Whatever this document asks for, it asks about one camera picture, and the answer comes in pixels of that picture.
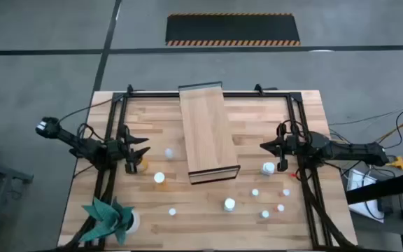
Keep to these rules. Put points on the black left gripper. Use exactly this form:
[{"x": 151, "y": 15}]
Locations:
[{"x": 119, "y": 150}]

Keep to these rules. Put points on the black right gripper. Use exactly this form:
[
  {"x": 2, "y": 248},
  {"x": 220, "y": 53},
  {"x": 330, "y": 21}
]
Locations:
[{"x": 292, "y": 147}]

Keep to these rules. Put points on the amber bottle yellow cap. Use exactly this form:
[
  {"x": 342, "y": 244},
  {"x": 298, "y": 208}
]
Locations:
[{"x": 143, "y": 164}]

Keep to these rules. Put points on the large white medicine bottle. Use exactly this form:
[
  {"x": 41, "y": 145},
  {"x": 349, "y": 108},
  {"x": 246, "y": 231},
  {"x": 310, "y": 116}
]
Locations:
[{"x": 268, "y": 168}]

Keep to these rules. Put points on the small white opaque bottle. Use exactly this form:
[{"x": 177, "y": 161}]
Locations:
[{"x": 168, "y": 153}]

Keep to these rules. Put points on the orange vial white cap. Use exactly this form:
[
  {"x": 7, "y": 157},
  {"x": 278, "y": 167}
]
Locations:
[{"x": 159, "y": 178}]

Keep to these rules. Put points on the teal vial white cap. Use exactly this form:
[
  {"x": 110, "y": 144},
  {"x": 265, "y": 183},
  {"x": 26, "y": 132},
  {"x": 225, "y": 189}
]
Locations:
[
  {"x": 264, "y": 213},
  {"x": 255, "y": 192}
]

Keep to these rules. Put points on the red vial white cap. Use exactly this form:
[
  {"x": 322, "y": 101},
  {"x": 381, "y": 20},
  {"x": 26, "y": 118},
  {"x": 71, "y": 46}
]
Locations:
[
  {"x": 285, "y": 192},
  {"x": 280, "y": 208},
  {"x": 172, "y": 211}
]

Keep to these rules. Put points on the white bottle with blue label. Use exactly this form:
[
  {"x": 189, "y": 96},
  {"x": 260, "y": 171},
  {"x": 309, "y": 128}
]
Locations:
[{"x": 229, "y": 204}]

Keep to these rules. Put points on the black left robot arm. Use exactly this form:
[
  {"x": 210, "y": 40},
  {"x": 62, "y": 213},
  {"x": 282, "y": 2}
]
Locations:
[{"x": 82, "y": 143}]

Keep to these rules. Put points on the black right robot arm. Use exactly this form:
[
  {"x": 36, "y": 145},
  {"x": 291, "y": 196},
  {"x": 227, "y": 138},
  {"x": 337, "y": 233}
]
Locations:
[{"x": 345, "y": 150}]

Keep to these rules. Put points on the small red clip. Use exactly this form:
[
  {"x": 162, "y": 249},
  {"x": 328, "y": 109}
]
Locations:
[{"x": 293, "y": 174}]

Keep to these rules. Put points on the black table clamp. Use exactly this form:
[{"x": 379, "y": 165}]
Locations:
[
  {"x": 130, "y": 88},
  {"x": 258, "y": 88}
]

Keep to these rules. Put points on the wooden ramp board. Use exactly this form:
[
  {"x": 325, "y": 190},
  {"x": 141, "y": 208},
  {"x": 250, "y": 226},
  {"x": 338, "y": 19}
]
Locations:
[{"x": 208, "y": 129}]

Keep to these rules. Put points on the white plant pot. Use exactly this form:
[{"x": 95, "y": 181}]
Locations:
[{"x": 135, "y": 222}]

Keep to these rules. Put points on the green artificial plant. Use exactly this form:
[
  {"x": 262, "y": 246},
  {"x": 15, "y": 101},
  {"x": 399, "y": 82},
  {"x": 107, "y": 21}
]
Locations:
[{"x": 107, "y": 218}]

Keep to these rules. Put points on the white paper sheet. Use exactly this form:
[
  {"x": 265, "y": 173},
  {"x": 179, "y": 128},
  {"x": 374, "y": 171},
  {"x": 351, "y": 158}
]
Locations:
[{"x": 362, "y": 189}]

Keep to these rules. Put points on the black metal beam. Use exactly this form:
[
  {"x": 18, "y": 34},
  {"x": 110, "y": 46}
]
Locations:
[{"x": 383, "y": 188}]

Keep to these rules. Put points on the black hazard-striped floor mat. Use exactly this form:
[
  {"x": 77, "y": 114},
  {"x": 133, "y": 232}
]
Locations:
[{"x": 233, "y": 29}]

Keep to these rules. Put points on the yellow power splitter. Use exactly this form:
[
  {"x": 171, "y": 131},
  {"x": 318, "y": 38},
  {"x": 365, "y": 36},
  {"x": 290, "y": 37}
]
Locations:
[{"x": 398, "y": 163}]

